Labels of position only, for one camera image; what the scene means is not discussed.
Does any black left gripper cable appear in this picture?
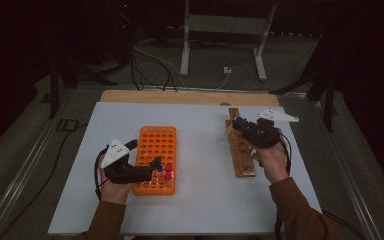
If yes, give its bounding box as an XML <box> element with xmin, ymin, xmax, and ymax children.
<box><xmin>93</xmin><ymin>149</ymin><xmax>110</xmax><ymax>201</ymax></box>

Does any long black floor cable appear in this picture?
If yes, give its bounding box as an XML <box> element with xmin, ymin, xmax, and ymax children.
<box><xmin>0</xmin><ymin>123</ymin><xmax>88</xmax><ymax>240</ymax></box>

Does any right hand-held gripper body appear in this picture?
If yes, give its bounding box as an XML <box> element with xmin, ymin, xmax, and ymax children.
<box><xmin>242</xmin><ymin>108</ymin><xmax>300</xmax><ymax>150</ymax></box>

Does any wooden test tube rack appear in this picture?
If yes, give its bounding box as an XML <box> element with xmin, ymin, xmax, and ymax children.
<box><xmin>225</xmin><ymin>107</ymin><xmax>257</xmax><ymax>178</ymax></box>

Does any white plug with cable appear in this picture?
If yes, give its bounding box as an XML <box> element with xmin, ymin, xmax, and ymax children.
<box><xmin>214</xmin><ymin>66</ymin><xmax>233</xmax><ymax>91</ymax></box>

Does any orange plastic test tube rack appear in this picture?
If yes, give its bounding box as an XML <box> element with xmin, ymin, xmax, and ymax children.
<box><xmin>132</xmin><ymin>125</ymin><xmax>177</xmax><ymax>197</ymax></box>

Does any white table board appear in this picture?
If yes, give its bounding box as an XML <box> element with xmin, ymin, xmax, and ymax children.
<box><xmin>47</xmin><ymin>101</ymin><xmax>323</xmax><ymax>236</ymax></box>

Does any white metal stand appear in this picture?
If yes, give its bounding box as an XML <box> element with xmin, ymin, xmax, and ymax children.
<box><xmin>179</xmin><ymin>0</ymin><xmax>278</xmax><ymax>82</ymax></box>

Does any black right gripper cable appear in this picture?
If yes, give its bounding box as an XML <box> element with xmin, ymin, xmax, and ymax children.
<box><xmin>274</xmin><ymin>132</ymin><xmax>293</xmax><ymax>240</ymax></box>

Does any black tripod stand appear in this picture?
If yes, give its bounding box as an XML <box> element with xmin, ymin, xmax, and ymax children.
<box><xmin>48</xmin><ymin>49</ymin><xmax>131</xmax><ymax>120</ymax></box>
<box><xmin>269</xmin><ymin>33</ymin><xmax>340</xmax><ymax>133</ymax></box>

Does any person's left hand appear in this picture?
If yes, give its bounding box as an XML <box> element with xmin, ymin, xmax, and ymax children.
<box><xmin>97</xmin><ymin>156</ymin><xmax>138</xmax><ymax>205</ymax></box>

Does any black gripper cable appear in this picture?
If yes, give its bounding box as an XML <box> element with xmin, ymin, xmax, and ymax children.
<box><xmin>274</xmin><ymin>132</ymin><xmax>293</xmax><ymax>240</ymax></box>
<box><xmin>93</xmin><ymin>149</ymin><xmax>110</xmax><ymax>201</ymax></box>

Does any white floor cable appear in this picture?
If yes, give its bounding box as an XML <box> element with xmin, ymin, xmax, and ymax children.
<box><xmin>133</xmin><ymin>39</ymin><xmax>188</xmax><ymax>89</ymax></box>

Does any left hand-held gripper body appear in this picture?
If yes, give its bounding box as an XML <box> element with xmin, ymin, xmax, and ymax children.
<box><xmin>100</xmin><ymin>138</ymin><xmax>154</xmax><ymax>185</ymax></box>

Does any black floor cables bundle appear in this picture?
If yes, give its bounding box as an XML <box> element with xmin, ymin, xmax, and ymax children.
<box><xmin>129</xmin><ymin>44</ymin><xmax>178</xmax><ymax>93</ymax></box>

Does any person's right hand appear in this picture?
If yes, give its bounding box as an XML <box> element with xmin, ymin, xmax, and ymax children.
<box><xmin>253</xmin><ymin>132</ymin><xmax>290</xmax><ymax>185</ymax></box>

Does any dark equipment with red light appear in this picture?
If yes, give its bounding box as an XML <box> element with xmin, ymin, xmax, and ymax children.
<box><xmin>113</xmin><ymin>0</ymin><xmax>138</xmax><ymax>66</ymax></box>

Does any aluminium floor rail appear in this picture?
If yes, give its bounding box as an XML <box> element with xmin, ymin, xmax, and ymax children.
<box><xmin>0</xmin><ymin>88</ymin><xmax>81</xmax><ymax>240</ymax></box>
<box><xmin>313</xmin><ymin>99</ymin><xmax>384</xmax><ymax>240</ymax></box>

